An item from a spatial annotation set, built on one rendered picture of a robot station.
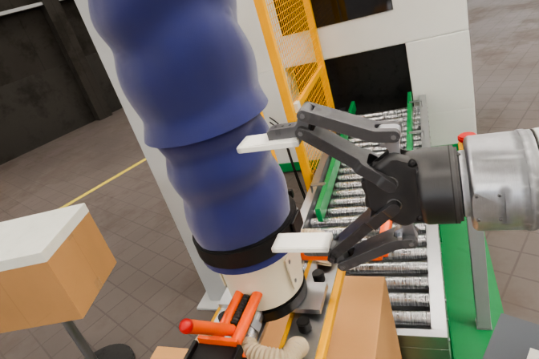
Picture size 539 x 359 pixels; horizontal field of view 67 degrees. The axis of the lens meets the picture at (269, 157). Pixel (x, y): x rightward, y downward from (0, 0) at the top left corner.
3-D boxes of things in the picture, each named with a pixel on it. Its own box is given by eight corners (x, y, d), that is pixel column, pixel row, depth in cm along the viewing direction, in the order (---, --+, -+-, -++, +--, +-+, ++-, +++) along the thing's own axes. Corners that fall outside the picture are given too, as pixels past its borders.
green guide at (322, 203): (344, 111, 354) (342, 102, 350) (356, 110, 350) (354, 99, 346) (304, 223, 221) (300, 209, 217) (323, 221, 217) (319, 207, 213)
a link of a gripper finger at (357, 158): (390, 196, 39) (399, 186, 38) (290, 138, 40) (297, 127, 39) (393, 175, 42) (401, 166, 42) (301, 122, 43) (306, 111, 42)
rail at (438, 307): (422, 116, 336) (419, 94, 329) (428, 115, 334) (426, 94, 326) (437, 369, 144) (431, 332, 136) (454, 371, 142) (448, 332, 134)
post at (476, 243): (475, 318, 203) (457, 141, 163) (490, 319, 201) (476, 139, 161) (476, 329, 198) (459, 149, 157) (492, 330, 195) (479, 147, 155)
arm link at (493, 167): (546, 252, 34) (468, 252, 37) (524, 193, 42) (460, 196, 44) (545, 158, 30) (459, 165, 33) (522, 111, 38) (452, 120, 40)
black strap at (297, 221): (224, 204, 100) (219, 191, 98) (314, 199, 91) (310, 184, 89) (179, 269, 82) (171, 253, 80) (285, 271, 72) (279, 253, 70)
